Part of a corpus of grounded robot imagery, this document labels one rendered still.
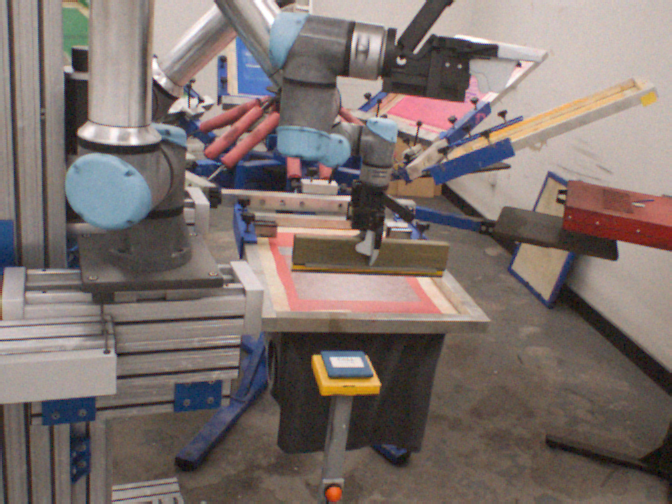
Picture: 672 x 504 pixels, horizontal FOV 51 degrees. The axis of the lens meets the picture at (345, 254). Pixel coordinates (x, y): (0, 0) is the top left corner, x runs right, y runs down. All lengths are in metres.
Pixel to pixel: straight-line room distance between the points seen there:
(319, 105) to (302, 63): 0.06
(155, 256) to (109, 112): 0.28
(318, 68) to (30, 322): 0.61
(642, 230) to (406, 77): 1.80
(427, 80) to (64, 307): 0.68
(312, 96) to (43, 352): 0.56
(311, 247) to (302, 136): 0.80
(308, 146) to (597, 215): 1.79
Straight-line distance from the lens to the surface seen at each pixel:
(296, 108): 0.99
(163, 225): 1.21
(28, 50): 1.32
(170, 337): 1.29
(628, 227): 2.68
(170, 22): 6.24
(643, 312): 4.20
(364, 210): 1.75
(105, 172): 1.04
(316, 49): 0.98
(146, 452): 2.90
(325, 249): 1.78
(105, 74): 1.04
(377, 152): 1.71
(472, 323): 1.84
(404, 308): 1.91
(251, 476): 2.79
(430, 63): 0.98
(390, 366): 1.94
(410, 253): 1.84
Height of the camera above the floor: 1.74
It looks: 20 degrees down
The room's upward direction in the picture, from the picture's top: 7 degrees clockwise
